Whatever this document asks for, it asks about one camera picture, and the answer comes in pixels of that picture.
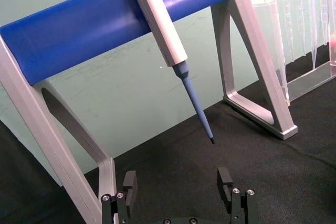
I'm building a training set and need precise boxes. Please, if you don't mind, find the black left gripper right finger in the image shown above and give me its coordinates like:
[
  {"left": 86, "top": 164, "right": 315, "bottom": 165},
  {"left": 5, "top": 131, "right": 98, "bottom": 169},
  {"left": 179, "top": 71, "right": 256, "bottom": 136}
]
[{"left": 217, "top": 167, "right": 257, "bottom": 224}]

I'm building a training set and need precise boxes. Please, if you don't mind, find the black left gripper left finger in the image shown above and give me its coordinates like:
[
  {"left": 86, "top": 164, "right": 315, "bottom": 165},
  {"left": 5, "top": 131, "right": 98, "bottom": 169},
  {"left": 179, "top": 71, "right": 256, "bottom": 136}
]
[{"left": 101, "top": 170, "right": 139, "bottom": 224}]

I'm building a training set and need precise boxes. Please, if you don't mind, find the black table cloth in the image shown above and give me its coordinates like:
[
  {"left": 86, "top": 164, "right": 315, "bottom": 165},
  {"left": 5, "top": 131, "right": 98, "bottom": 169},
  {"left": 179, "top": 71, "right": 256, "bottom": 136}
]
[{"left": 0, "top": 76, "right": 336, "bottom": 224}]

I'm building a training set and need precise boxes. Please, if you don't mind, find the clear acrylic tip rack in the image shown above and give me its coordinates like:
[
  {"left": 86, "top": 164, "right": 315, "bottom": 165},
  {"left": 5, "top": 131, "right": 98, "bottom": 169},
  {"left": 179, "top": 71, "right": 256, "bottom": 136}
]
[{"left": 243, "top": 0, "right": 336, "bottom": 105}]

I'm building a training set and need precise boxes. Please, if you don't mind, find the grey stand with blue bar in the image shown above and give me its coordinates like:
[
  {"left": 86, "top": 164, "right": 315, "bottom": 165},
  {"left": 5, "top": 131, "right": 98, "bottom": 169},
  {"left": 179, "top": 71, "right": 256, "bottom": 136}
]
[{"left": 0, "top": 0, "right": 299, "bottom": 224}]

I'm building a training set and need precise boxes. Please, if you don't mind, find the clear pipette tip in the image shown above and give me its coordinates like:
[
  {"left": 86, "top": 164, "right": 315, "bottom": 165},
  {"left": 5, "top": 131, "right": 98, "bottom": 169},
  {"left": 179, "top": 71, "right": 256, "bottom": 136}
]
[
  {"left": 310, "top": 0, "right": 320, "bottom": 71},
  {"left": 284, "top": 0, "right": 295, "bottom": 64},
  {"left": 296, "top": 0, "right": 307, "bottom": 58}
]

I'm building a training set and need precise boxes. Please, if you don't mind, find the grey pipette with blue shaft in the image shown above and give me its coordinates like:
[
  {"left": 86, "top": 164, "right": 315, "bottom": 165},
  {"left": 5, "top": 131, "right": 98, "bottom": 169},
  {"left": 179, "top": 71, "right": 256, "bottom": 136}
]
[{"left": 123, "top": 0, "right": 217, "bottom": 146}]

